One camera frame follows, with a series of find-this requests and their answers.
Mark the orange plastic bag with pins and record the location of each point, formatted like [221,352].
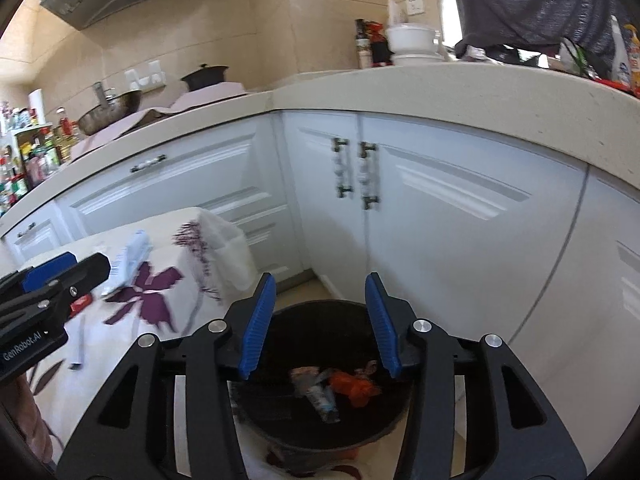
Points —
[358,387]

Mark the stacked white bowls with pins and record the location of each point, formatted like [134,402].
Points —
[414,44]

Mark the paper towel roll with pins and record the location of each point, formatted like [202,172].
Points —
[35,99]

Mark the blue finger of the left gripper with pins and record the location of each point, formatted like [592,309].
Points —
[63,289]
[38,276]

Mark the white spray bottle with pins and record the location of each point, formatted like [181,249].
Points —
[620,64]

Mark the pink stove cover cloth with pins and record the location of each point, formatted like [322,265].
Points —
[188,101]

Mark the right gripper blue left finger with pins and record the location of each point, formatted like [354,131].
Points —
[128,432]

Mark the white spice rack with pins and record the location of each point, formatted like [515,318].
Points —
[34,149]

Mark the white toothpaste tube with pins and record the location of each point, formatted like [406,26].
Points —
[125,266]

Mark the floral tablecloth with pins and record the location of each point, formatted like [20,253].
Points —
[198,265]

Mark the silver sachet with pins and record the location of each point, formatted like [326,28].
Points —
[76,332]

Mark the black trash bin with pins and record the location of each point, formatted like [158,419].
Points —
[331,335]

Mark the yellow cooking oil bottle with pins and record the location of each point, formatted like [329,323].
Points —
[64,135]

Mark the dark window curtain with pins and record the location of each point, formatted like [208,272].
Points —
[541,24]

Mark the dark olive oil bottle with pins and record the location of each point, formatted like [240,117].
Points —
[363,45]

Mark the black clay pot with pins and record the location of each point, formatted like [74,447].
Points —
[205,76]

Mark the large white blue tube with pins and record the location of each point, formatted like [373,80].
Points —
[314,385]

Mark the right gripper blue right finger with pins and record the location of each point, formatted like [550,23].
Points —
[512,429]

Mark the red small bottle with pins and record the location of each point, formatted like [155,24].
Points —
[80,304]

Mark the person's left hand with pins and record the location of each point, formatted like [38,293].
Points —
[26,414]

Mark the steel wok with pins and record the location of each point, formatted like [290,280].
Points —
[109,110]

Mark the orange soap bottle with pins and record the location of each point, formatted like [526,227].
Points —
[634,57]

